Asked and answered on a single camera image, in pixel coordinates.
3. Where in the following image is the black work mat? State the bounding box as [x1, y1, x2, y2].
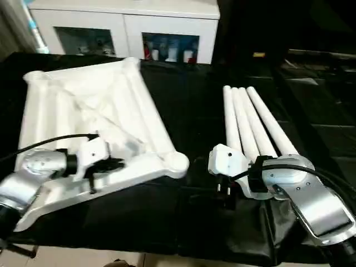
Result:
[0, 51, 356, 258]

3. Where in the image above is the white plastic table top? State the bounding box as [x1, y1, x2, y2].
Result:
[13, 57, 190, 233]

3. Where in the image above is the black camera cable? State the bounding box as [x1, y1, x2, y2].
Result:
[233, 163, 356, 197]
[0, 133, 100, 162]

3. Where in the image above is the black right camera cable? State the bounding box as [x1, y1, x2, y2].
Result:
[233, 163, 356, 197]

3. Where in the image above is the black metal table leg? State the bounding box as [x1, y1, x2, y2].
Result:
[0, 238, 38, 259]

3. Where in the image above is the white glass door cabinet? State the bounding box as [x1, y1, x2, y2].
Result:
[27, 4, 220, 65]

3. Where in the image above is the black left camera cable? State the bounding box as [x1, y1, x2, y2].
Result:
[0, 133, 100, 162]

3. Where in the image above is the grey curtain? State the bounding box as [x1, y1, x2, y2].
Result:
[0, 0, 36, 61]

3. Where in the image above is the dark left robot foot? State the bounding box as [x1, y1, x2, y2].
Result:
[107, 258, 129, 267]

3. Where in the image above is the white blue patterned container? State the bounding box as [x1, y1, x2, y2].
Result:
[166, 38, 179, 62]

